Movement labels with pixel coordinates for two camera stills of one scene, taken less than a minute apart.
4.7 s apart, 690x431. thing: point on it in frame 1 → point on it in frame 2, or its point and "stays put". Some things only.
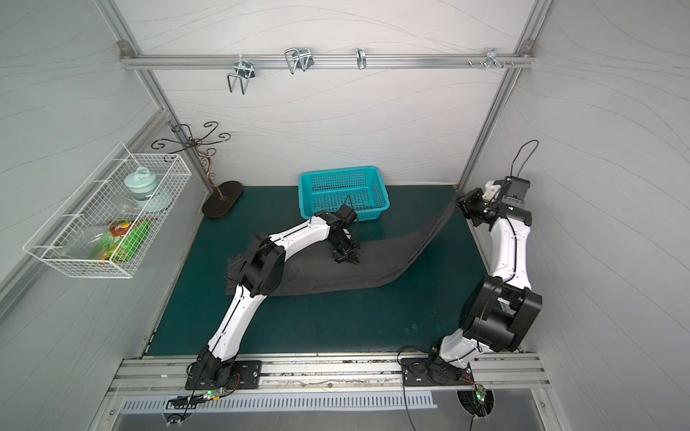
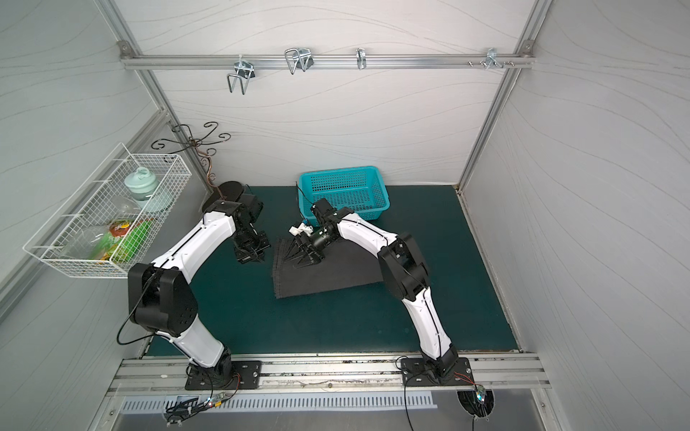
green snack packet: [123, 241] stays put
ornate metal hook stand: [196, 143] stays put
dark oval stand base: [215, 206] stays put
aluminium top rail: [327, 61] stays put
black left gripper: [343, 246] → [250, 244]
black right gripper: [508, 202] → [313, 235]
